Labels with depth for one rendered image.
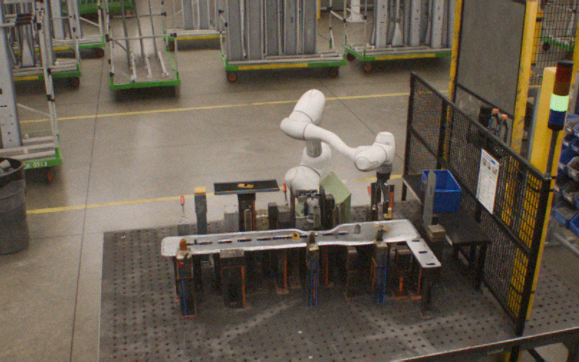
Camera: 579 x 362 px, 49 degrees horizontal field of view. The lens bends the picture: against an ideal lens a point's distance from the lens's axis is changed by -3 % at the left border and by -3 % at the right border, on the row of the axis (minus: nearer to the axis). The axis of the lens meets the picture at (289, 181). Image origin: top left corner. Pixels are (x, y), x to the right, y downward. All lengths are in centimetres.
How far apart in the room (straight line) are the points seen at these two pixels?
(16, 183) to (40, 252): 62
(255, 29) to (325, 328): 741
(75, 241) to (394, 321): 321
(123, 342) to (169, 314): 30
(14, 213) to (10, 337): 126
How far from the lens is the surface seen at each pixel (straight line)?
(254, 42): 1025
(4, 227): 565
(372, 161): 321
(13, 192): 553
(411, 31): 1139
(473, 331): 342
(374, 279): 350
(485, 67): 585
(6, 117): 717
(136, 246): 412
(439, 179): 405
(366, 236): 353
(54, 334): 470
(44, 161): 687
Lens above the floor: 269
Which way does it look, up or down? 24 degrees down
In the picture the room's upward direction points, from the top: straight up
